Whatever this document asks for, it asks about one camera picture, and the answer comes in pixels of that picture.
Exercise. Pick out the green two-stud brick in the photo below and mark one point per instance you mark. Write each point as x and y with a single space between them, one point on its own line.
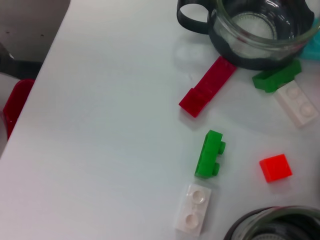
208 155

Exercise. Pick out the red plastic object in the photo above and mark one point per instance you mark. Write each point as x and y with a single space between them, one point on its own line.
17 105

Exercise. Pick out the glass teacup with black sleeve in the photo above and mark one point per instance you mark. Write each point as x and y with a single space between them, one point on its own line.
250 222
225 50

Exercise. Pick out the dark red long brick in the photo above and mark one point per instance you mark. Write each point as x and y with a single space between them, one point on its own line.
210 85

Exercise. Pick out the white two-stud plate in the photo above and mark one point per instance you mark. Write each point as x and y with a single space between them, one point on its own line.
297 105
192 210

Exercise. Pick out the small red cube brick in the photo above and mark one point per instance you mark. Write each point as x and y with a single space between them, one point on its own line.
275 167

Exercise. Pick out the green building brick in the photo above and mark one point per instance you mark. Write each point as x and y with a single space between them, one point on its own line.
275 80

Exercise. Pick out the teal flat building brick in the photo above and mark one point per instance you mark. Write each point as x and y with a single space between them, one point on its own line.
312 47

